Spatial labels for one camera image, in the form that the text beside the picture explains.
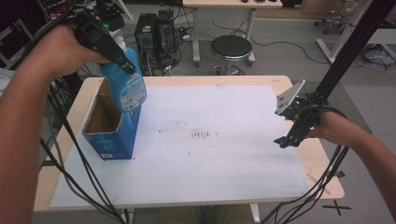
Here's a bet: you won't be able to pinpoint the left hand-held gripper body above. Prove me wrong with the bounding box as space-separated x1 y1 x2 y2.
69 0 134 50

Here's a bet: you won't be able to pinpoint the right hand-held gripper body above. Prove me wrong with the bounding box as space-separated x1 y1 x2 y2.
275 79 329 126

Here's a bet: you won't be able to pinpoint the blue detergent bottle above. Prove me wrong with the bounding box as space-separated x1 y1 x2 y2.
99 36 148 113

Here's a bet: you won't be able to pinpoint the blue cardboard box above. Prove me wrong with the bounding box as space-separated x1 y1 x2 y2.
81 77 142 161

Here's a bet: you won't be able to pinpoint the person's right hand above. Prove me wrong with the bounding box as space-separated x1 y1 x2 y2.
306 111 353 146

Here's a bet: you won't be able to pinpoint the person's left hand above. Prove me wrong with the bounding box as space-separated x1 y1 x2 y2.
18 24 110 82

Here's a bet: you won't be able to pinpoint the light wooden table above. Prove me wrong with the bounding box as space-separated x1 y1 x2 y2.
33 75 346 214

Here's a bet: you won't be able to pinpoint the black computer tower green label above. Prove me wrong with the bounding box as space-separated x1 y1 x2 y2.
134 12 158 77

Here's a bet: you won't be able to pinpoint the thin wooden stick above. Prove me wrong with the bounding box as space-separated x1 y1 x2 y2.
306 173 332 196

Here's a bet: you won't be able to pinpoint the black tape cross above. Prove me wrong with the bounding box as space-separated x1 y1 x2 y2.
321 200 352 217

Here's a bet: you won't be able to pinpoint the white metal stand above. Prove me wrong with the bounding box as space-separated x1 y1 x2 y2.
316 0 375 65

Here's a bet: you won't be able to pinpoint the light blue bag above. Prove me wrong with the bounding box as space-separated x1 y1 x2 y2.
363 43 396 67

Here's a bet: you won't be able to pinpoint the office chair wheeled base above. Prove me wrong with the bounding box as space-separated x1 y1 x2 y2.
313 9 347 35

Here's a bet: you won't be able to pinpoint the black round stool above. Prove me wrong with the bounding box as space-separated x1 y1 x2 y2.
210 35 254 77

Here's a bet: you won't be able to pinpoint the white cloth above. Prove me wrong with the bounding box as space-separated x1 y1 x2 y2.
0 68 17 96

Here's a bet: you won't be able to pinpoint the white paper sheet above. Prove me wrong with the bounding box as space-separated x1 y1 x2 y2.
49 84 312 209

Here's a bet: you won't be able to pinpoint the white-legged wooden desk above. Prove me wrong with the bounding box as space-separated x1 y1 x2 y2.
181 0 284 68

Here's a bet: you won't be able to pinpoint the right hand-held gripper black cables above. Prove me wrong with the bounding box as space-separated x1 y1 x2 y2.
261 105 350 224

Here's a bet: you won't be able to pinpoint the hand-held gripper black cables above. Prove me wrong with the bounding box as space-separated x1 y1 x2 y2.
18 0 129 224
261 105 350 224

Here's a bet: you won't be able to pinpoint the long black floor cable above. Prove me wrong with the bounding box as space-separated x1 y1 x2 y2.
212 21 331 65

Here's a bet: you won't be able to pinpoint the black metal frame post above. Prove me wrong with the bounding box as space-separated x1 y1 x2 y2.
17 0 50 32
314 0 396 104

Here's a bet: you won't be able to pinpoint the left hand-held gripper black cables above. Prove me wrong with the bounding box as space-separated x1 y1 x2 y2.
18 0 129 224

